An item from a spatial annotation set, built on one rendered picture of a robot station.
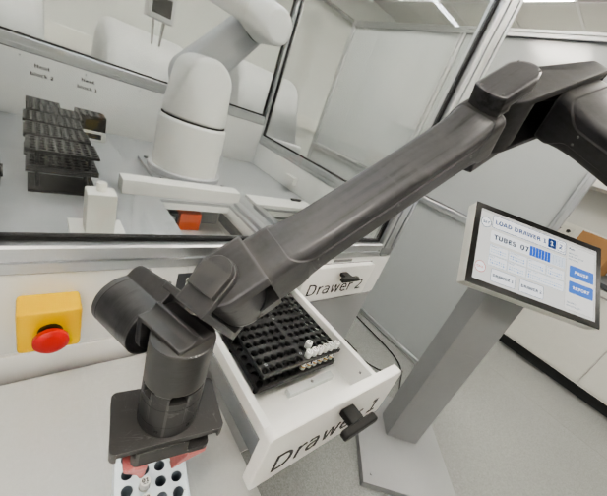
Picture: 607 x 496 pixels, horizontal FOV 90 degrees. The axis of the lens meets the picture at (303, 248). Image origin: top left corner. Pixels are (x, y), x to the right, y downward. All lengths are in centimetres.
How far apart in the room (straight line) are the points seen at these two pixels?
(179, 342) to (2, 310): 36
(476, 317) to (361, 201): 112
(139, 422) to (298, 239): 23
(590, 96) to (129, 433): 58
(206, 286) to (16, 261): 33
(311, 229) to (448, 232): 191
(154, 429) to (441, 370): 131
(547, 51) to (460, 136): 189
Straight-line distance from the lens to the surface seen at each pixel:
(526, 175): 209
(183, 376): 30
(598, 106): 48
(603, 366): 342
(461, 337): 144
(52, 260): 56
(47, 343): 55
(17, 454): 60
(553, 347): 343
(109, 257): 56
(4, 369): 68
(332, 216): 31
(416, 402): 164
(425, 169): 35
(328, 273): 83
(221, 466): 58
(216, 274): 28
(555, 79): 48
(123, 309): 33
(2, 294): 59
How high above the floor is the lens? 127
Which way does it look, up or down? 23 degrees down
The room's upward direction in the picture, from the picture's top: 21 degrees clockwise
